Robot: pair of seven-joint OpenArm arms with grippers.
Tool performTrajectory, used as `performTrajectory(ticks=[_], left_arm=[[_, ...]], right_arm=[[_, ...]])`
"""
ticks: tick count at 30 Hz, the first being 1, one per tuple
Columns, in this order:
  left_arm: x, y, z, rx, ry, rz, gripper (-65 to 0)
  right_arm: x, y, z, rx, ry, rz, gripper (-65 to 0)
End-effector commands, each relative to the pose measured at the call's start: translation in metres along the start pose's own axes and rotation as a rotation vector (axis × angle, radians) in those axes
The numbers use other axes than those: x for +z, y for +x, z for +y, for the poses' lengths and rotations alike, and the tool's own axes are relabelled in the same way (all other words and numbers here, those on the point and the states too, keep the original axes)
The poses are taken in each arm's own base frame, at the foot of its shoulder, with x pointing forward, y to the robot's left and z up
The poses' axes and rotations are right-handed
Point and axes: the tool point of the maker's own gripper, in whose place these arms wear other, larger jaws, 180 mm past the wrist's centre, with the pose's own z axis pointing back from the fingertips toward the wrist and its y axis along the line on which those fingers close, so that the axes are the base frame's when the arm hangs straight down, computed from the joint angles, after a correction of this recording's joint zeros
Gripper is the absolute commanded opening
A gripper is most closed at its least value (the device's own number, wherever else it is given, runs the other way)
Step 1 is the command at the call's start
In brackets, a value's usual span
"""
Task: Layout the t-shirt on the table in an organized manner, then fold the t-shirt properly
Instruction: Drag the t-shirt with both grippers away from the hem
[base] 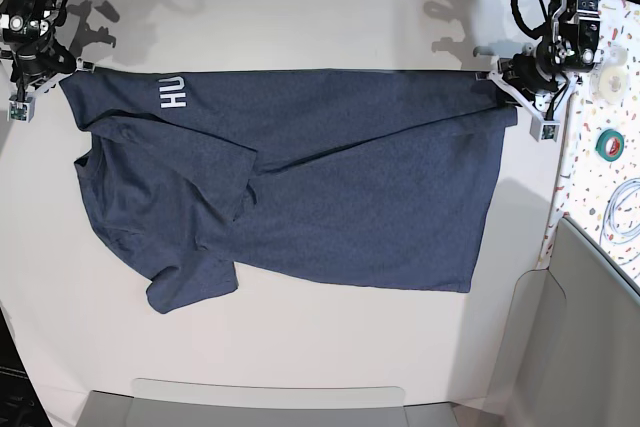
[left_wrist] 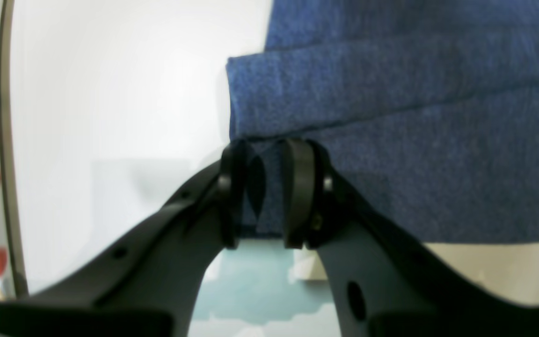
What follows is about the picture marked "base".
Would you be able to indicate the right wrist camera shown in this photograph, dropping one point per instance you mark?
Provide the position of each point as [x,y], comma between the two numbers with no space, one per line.
[21,110]

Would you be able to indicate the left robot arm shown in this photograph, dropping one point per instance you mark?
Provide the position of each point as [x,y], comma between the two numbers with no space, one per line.
[568,37]

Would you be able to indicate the grey bin right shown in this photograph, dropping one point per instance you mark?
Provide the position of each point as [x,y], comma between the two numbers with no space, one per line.
[580,366]

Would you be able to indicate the grey tray bottom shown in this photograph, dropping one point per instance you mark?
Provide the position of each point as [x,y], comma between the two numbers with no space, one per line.
[169,403]

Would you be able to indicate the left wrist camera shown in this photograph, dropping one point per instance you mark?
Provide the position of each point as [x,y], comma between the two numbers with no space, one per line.
[542,130]

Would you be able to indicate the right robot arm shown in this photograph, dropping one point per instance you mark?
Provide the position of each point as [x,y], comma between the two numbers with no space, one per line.
[38,60]

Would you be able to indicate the navy blue t-shirt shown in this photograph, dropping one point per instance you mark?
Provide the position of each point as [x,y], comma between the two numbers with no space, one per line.
[369,179]

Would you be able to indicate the clear tape roll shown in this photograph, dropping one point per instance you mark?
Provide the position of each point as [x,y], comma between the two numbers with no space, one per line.
[610,79]

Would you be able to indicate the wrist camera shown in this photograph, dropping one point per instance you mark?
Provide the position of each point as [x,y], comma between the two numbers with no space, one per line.
[21,110]
[542,130]

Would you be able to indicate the green tape roll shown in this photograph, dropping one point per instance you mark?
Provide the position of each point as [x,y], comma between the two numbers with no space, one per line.
[610,145]

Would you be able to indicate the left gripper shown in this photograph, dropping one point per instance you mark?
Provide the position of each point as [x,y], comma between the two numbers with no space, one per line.
[524,84]

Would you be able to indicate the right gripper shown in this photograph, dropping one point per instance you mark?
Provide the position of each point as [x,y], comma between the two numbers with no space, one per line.
[41,86]

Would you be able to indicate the confetti patterned side cloth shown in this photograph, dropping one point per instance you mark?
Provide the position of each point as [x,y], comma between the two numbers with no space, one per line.
[602,197]

